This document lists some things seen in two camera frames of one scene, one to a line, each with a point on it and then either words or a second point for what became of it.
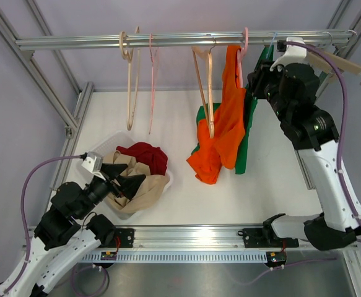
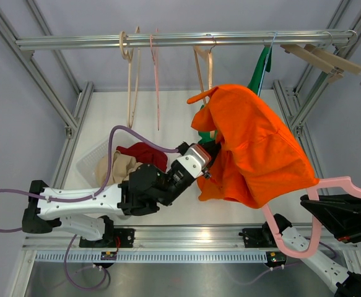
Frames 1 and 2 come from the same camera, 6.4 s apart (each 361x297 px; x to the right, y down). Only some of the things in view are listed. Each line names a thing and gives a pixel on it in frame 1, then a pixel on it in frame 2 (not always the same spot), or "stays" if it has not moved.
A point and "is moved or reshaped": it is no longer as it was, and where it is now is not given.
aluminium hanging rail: [245, 38] stays
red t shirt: [155, 157] stays
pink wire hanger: [153, 55] -> [156, 87]
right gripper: [259, 76] -> [350, 218]
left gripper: [129, 184] -> [206, 174]
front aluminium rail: [239, 238] stays
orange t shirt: [230, 122] is moved or reshaped
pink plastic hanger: [239, 54] -> [314, 190]
